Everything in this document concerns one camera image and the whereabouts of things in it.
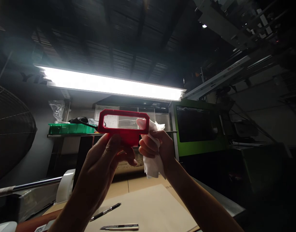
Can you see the white cloth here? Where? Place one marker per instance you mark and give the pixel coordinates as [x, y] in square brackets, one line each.
[151, 154]

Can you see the green moulding machine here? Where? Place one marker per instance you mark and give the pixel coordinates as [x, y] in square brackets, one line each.
[201, 128]

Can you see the fluorescent tube lamp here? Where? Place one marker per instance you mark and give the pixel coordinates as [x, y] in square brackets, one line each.
[111, 84]

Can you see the metal rod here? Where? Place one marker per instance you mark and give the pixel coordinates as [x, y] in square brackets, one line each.
[25, 186]

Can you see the red plastic frame with lens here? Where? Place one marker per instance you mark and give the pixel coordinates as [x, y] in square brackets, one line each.
[123, 124]

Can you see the person's right fingers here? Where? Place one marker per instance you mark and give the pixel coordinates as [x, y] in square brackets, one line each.
[148, 147]

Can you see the person's left hand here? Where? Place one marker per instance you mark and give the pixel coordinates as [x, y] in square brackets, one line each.
[99, 157]

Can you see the clear plastic bag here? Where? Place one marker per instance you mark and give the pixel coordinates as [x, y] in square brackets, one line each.
[57, 110]

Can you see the white tape roll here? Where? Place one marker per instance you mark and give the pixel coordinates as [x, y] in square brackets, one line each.
[65, 184]

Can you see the utility knife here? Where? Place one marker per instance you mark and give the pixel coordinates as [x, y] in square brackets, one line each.
[120, 226]

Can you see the person's right hand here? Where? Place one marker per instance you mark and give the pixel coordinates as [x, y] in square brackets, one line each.
[156, 147]

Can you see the green plastic tray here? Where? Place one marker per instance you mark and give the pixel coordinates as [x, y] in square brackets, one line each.
[70, 128]

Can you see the black pen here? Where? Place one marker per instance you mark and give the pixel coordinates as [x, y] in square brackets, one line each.
[105, 211]

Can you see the brown cardboard sheet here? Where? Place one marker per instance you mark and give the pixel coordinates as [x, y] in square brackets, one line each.
[148, 207]

